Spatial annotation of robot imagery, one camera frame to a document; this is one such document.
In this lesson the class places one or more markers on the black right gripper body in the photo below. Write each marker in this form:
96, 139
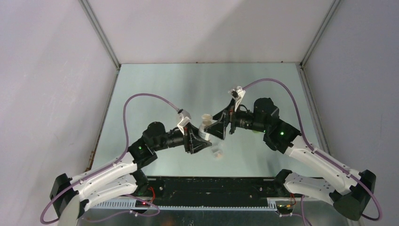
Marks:
233, 119

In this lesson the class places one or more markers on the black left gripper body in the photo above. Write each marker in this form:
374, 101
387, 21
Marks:
187, 137

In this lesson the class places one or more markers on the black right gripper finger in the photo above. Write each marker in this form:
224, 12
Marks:
217, 129
225, 114

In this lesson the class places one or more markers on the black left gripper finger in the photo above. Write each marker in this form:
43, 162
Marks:
200, 144
193, 134

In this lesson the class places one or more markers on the white pill bottle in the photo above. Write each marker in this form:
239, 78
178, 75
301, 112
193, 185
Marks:
206, 121

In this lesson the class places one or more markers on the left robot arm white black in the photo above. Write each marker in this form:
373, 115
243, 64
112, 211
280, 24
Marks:
124, 175

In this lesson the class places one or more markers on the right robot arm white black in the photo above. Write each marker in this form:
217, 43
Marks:
347, 190

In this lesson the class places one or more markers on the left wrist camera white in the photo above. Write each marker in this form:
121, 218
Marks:
183, 118

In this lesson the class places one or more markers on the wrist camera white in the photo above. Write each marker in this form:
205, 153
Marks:
237, 95
183, 118

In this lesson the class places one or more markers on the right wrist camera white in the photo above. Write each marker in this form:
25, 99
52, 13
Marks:
237, 95

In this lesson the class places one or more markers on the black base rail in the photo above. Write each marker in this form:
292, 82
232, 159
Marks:
211, 191

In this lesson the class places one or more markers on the white slotted cable duct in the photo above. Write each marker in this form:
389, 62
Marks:
130, 204

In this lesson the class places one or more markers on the right aluminium corner post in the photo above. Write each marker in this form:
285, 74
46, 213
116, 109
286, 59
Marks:
320, 31

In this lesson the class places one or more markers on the aluminium corner post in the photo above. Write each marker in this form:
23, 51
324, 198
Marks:
93, 19
320, 31

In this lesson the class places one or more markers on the left aluminium corner post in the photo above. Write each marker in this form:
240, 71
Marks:
93, 19

